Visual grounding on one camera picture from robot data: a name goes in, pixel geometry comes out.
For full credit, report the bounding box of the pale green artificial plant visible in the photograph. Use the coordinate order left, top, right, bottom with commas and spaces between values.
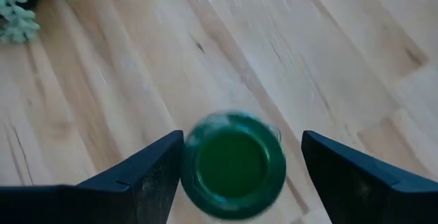
0, 0, 72, 44

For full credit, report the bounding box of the green label spice jar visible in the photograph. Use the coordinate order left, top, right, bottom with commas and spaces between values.
180, 110, 287, 221

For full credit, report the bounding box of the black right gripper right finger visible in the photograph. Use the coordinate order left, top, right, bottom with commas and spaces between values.
301, 130, 438, 224

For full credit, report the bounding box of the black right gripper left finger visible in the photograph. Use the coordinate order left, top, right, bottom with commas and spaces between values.
0, 130, 185, 224

